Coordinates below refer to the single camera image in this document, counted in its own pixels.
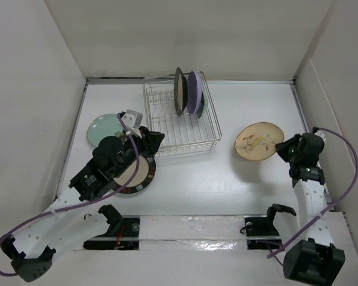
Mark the purple round plate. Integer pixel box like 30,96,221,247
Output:
187,71,202,114

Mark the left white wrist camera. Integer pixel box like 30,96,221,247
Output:
118,110,143,137

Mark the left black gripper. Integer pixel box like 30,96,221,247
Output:
112,126,164,178

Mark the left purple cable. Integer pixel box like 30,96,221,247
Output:
0,112,141,275

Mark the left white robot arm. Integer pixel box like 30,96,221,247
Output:
0,126,165,282

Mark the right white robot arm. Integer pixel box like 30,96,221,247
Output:
263,131,345,285

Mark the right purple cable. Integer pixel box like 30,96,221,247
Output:
267,127,358,259

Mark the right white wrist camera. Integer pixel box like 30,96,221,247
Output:
311,127,326,142

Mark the striped rim beige plate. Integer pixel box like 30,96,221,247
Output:
113,155,156,194

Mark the rectangular light green plate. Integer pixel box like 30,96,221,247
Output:
196,93,209,119

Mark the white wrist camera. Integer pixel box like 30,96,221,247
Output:
118,110,143,137
311,127,326,142

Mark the beige bird pattern plate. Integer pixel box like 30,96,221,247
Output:
234,122,285,161

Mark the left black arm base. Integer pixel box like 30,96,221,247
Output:
83,216,140,250

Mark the round light green plate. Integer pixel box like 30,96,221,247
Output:
87,114,123,148

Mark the brown rimmed deep plate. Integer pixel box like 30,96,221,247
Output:
174,67,188,117

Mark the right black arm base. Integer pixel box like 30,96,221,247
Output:
240,215,282,250

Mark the purple cable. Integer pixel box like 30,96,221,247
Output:
267,127,358,259
0,112,141,275

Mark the metal wire dish rack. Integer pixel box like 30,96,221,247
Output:
143,71,222,157

